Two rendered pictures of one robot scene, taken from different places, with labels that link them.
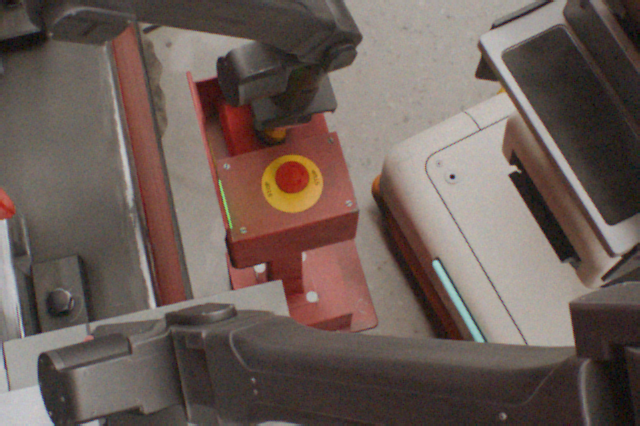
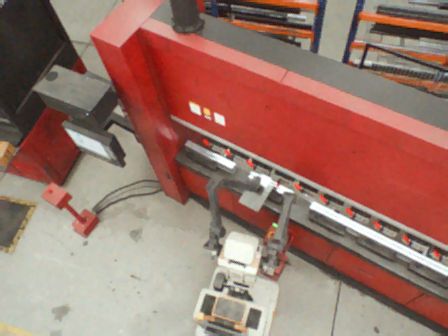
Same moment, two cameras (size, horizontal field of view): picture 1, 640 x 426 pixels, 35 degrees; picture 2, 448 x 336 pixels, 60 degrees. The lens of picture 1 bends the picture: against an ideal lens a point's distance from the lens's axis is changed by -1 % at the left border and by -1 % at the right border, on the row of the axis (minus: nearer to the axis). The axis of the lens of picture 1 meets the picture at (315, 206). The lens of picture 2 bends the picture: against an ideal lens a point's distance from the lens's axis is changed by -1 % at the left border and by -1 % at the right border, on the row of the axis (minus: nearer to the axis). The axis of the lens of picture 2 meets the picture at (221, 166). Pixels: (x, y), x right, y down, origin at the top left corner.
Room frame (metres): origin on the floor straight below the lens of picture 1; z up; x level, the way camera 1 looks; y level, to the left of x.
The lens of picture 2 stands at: (1.09, -0.85, 3.89)
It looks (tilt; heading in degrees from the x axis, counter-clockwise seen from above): 60 degrees down; 145
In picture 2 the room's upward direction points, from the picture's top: 9 degrees counter-clockwise
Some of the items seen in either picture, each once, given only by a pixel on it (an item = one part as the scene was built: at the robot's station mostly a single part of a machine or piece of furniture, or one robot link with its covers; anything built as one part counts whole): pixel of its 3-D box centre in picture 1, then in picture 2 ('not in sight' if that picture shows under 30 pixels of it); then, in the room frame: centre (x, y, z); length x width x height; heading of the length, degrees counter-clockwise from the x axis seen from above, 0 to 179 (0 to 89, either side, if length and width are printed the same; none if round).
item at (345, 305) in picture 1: (301, 286); (273, 264); (0.45, 0.02, 0.06); 0.25 x 0.20 x 0.12; 106
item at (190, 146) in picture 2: not in sight; (210, 156); (-0.46, 0.14, 0.92); 0.50 x 0.06 x 0.10; 15
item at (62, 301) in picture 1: (59, 301); not in sight; (0.22, 0.26, 0.91); 0.03 x 0.03 x 0.02
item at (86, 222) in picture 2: not in sight; (71, 210); (-1.28, -1.08, 0.41); 0.25 x 0.20 x 0.83; 105
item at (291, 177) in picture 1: (292, 180); not in sight; (0.40, 0.03, 0.79); 0.04 x 0.04 x 0.04
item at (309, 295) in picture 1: (285, 282); not in sight; (0.45, 0.05, 0.13); 0.10 x 0.10 x 0.01; 16
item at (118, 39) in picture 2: not in sight; (178, 109); (-0.91, 0.20, 1.15); 0.85 x 0.25 x 2.30; 105
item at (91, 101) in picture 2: not in sight; (93, 123); (-1.02, -0.48, 1.53); 0.51 x 0.25 x 0.85; 20
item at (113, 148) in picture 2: not in sight; (97, 141); (-0.95, -0.55, 1.42); 0.45 x 0.12 x 0.36; 20
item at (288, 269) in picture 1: (282, 241); not in sight; (0.45, 0.05, 0.39); 0.05 x 0.05 x 0.54; 16
